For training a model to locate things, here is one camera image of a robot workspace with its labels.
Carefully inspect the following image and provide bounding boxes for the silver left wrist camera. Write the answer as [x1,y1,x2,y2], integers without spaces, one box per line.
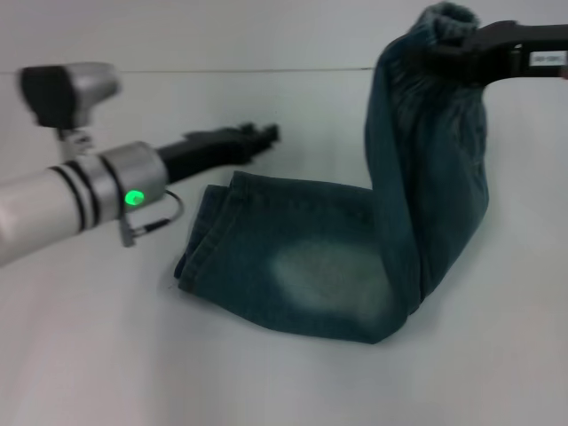
[17,60,123,130]

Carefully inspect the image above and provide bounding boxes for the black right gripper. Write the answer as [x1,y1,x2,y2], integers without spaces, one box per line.
[413,19,568,86]

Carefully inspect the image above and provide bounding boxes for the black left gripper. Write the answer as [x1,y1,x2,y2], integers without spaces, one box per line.
[156,122,281,184]

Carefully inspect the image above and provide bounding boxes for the blue denim shorts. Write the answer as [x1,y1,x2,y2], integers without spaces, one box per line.
[174,1,492,346]

